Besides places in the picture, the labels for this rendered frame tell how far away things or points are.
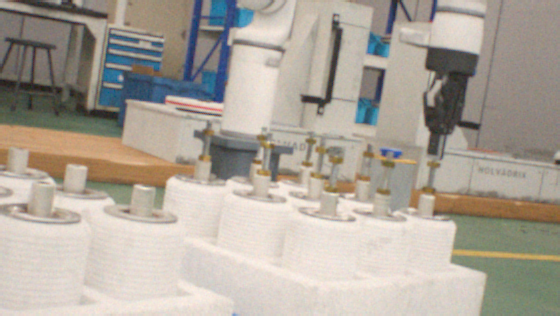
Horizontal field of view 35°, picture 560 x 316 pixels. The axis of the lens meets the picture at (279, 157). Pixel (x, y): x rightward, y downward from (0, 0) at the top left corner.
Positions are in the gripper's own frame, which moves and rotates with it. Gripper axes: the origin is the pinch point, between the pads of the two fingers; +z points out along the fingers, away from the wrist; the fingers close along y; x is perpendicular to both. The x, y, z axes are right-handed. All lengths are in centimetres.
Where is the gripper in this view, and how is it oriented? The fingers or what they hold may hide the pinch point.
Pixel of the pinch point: (436, 146)
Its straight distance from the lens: 131.9
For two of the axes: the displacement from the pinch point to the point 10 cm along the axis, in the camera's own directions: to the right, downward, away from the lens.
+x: -8.6, -1.8, 4.8
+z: -1.6, 9.8, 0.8
